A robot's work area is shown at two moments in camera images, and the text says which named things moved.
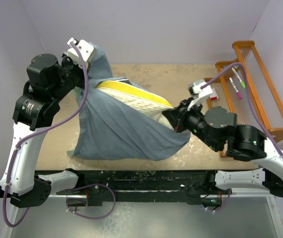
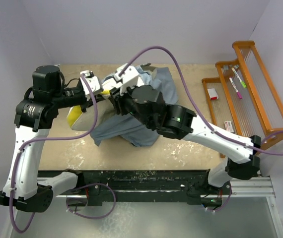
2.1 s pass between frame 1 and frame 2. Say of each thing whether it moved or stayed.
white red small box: stayed
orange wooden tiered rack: stayed
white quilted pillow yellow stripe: moved
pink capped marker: stayed
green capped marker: stayed
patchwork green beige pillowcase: moved
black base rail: stayed
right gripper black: moved
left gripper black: moved
